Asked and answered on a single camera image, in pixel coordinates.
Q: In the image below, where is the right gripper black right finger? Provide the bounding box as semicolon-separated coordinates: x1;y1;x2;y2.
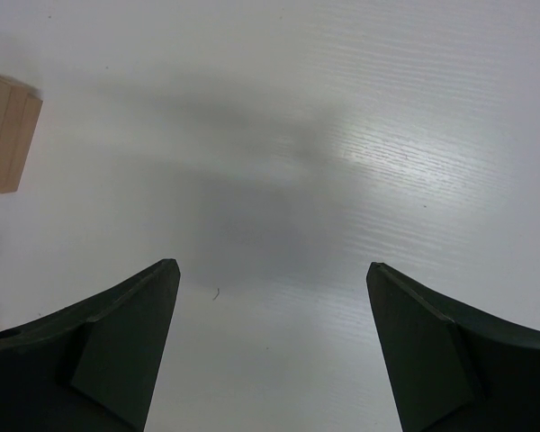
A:
366;263;540;431

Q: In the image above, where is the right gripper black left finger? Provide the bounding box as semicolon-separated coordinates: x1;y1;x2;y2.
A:
0;259;180;431

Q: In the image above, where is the wood block tower top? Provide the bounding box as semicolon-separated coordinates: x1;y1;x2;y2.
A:
0;75;42;194

